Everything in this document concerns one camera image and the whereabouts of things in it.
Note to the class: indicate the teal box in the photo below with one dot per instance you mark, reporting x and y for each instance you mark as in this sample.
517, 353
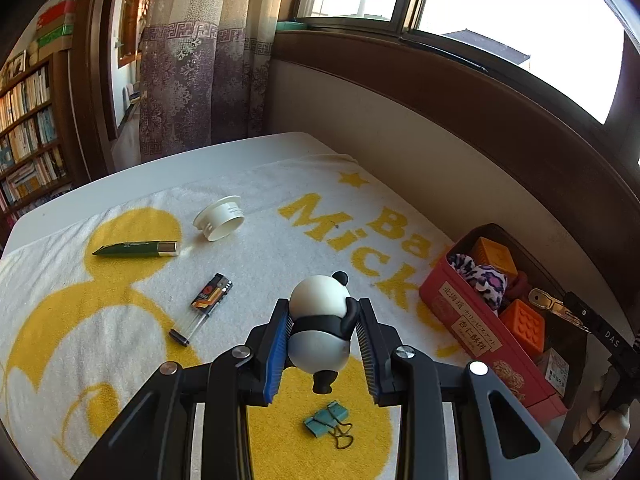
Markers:
289, 25

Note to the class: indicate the panda figurine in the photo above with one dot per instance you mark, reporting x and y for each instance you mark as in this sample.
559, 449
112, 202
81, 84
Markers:
315, 305

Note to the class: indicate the red tin box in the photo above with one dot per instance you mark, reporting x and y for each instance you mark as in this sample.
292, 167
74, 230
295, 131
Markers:
465, 320

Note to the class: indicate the window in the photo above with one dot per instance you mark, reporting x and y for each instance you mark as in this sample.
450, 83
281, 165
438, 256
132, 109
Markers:
500, 0

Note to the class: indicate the pink leopard plush toy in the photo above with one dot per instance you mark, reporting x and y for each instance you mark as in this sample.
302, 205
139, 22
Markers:
482, 277

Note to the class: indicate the small printed packet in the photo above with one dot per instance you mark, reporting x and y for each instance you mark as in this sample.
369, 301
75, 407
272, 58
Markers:
556, 369

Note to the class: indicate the printed cigarette lighter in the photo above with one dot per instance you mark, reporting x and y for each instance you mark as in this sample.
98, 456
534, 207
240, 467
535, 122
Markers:
210, 297

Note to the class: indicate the red flat box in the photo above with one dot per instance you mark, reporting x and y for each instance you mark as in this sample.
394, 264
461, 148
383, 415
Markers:
55, 12

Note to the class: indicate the yellow-orange rubber cube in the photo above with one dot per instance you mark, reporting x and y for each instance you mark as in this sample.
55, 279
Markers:
492, 255

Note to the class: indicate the white plastic lid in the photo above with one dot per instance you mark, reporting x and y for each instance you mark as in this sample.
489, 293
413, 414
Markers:
220, 217

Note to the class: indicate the orange embossed rubber cube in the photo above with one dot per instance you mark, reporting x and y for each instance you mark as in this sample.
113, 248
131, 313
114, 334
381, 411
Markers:
525, 322

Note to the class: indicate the wooden door frame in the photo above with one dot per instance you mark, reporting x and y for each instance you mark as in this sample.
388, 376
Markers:
92, 60

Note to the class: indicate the white yellow printed towel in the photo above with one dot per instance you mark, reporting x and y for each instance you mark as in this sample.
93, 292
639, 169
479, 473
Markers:
100, 310

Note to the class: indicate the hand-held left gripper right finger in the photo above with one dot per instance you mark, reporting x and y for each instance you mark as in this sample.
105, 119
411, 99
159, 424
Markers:
371, 360

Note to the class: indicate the patterned purple curtain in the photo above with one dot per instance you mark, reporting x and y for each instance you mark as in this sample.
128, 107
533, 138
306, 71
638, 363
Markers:
200, 60

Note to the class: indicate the wooden bookshelf with books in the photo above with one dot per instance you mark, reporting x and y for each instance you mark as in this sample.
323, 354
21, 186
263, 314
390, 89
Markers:
30, 135

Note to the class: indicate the teal binder clip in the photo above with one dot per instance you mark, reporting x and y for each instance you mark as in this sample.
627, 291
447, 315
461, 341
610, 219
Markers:
325, 417

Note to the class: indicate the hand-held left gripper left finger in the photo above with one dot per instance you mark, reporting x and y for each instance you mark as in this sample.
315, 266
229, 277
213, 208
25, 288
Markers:
279, 355

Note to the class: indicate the pink knotted toy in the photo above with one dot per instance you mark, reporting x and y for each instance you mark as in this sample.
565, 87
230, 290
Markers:
520, 285

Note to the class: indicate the green tube with gold cap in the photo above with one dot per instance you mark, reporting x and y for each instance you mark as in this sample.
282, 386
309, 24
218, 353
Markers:
135, 249

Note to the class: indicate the silver nail clipper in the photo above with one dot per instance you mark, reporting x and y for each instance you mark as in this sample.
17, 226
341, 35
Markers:
545, 301

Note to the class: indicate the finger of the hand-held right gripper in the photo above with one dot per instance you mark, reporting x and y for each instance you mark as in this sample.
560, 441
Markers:
597, 325

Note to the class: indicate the green white flat box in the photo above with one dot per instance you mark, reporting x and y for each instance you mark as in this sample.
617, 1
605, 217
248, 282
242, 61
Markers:
55, 36

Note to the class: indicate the photo frame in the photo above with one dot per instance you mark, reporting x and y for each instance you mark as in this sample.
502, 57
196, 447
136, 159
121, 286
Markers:
14, 66

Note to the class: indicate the person's right hand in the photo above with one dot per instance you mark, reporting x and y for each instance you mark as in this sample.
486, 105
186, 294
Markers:
620, 422

